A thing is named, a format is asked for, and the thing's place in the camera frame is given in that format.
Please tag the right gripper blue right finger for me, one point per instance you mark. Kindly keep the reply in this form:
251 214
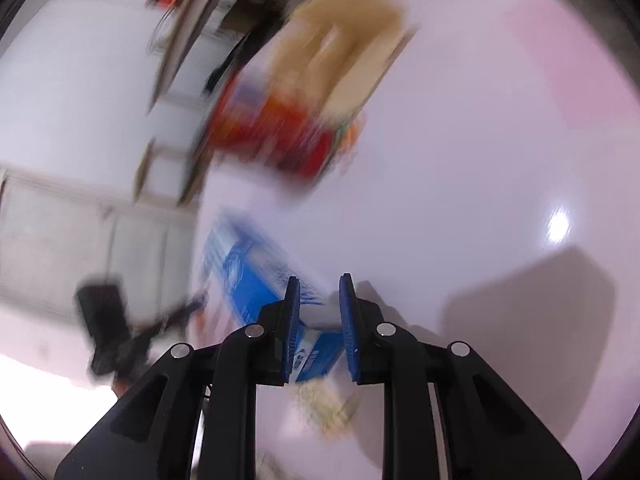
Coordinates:
360 318

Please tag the wooden stool dark seat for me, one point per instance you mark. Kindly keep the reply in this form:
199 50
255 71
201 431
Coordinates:
168 177

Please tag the blue white carton box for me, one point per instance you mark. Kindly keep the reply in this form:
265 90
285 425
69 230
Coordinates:
241 270

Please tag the brown paper bag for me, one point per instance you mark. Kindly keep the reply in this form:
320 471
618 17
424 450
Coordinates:
331 54

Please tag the red snack can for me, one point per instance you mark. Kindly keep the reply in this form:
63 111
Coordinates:
251 124

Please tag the long white shelf table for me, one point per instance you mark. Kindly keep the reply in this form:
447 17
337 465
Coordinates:
190 20

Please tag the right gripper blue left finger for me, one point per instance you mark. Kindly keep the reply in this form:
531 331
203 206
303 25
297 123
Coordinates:
277 345

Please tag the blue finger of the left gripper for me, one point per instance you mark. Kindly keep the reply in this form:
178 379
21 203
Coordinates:
182 313

